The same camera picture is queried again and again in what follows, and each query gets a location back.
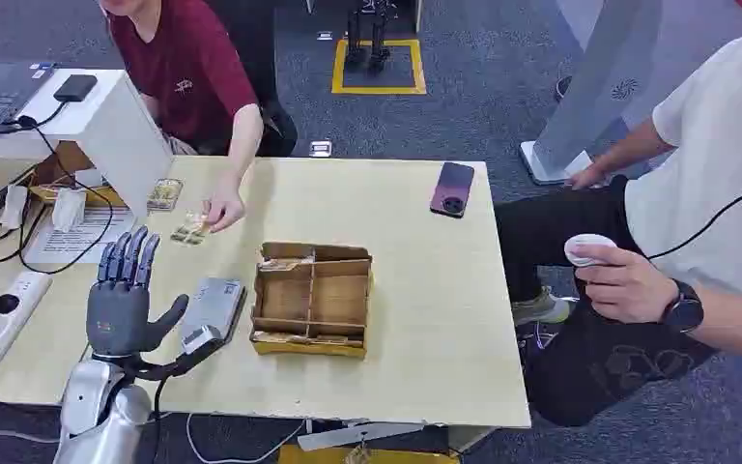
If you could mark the wooden compartment box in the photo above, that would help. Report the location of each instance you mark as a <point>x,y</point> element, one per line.
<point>329,301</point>

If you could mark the yellow flat box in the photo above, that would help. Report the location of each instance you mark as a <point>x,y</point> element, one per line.
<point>102,195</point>

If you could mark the person's right hand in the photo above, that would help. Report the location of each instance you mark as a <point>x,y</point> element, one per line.
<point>585,178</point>

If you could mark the gold printed card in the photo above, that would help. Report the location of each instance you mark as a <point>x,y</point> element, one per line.
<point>190,229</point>

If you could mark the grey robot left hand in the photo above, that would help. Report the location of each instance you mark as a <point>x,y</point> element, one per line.
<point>117,314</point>

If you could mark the gold card pack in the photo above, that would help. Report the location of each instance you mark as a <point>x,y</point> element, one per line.
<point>165,194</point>

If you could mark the person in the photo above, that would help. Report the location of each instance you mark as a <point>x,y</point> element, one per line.
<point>182,70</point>
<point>697,192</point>

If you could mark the person's left hand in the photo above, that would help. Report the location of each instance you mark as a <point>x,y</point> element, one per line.
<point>224,208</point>
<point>627,285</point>

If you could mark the printed paper sheet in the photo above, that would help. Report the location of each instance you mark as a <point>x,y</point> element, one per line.
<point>80,240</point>

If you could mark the card stack in wooden box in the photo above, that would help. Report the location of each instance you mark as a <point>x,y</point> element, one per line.
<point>294,340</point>

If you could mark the white desk riser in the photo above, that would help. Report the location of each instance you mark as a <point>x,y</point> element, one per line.
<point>115,134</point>

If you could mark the silver floor socket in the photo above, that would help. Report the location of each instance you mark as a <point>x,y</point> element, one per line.
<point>320,149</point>

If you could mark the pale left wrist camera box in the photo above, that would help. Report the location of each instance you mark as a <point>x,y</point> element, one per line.
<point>199,338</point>

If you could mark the pale sneaker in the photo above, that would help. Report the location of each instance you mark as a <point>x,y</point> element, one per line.
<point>540,309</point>

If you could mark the white desk bracket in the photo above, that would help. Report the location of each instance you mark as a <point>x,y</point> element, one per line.
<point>355,435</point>

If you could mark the black wristwatch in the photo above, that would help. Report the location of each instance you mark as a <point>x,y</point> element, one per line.
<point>684,310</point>

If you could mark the black power adapter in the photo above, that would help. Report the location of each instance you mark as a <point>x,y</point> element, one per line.
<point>76,87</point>

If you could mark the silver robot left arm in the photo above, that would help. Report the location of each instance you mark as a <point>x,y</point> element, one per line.
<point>99,410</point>

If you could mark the brown cardboard box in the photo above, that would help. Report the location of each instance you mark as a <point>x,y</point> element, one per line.
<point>67,163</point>

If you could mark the gold card in wooden box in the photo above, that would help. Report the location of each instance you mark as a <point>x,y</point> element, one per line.
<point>286,262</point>

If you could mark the grey flat card box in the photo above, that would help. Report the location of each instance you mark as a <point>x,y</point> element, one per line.
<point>216,304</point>

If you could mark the black robot legs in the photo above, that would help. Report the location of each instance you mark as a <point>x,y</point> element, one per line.
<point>371,35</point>

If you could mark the dark purple smartphone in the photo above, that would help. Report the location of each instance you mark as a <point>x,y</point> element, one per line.
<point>452,189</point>

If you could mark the white floor stand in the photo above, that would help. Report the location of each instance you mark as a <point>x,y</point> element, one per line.
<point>595,96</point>

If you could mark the white crumpled tissue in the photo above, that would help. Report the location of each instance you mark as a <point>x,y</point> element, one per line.
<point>69,209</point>
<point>14,206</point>

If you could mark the white handheld remote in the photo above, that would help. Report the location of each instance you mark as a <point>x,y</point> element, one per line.
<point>583,245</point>

